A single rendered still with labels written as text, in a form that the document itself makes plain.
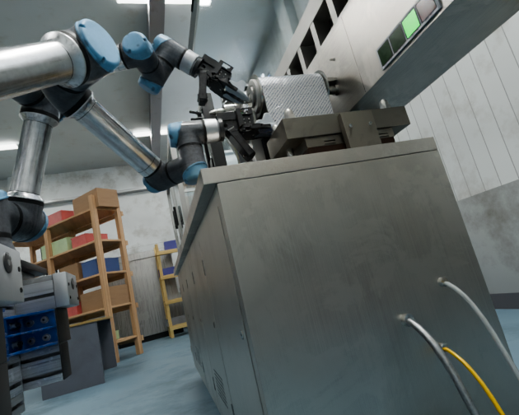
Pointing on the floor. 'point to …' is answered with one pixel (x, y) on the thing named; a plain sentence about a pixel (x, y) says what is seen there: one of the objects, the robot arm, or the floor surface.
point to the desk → (86, 357)
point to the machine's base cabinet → (341, 295)
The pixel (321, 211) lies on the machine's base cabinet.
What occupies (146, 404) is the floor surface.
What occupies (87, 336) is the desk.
